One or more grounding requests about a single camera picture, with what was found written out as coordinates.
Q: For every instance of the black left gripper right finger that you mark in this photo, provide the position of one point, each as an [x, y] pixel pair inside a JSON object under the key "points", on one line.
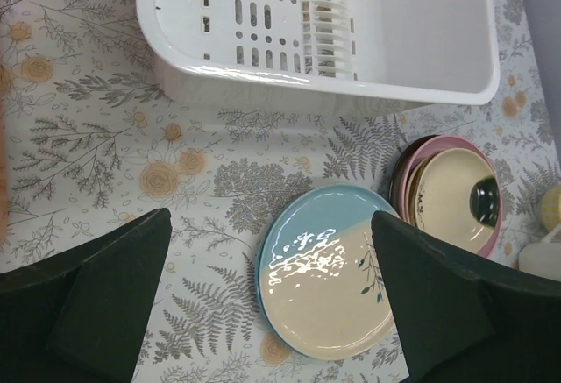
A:
{"points": [[464, 318]]}

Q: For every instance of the yellow checked cup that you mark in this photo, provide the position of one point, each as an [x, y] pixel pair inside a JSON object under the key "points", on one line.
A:
{"points": [[550, 208]]}

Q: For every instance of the pink plate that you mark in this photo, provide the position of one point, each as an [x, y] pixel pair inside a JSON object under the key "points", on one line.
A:
{"points": [[434, 146]]}

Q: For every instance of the cream small plate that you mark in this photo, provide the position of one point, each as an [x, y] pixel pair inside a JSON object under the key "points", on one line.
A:
{"points": [[455, 198]]}

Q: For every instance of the orange plastic bin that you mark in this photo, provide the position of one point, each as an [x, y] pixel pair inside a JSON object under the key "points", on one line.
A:
{"points": [[3, 159]]}

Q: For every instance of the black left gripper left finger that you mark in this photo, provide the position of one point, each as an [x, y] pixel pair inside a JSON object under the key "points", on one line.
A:
{"points": [[81, 315]]}

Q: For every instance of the white plastic bin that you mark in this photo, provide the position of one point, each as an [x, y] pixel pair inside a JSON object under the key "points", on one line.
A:
{"points": [[426, 51]]}

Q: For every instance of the floral table mat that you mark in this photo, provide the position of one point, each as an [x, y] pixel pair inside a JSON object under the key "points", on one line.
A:
{"points": [[92, 143]]}

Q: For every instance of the white cup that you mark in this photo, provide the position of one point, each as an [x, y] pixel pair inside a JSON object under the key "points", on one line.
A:
{"points": [[542, 258]]}

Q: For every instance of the blue and cream plate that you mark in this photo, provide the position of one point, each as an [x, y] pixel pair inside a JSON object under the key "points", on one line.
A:
{"points": [[318, 281]]}

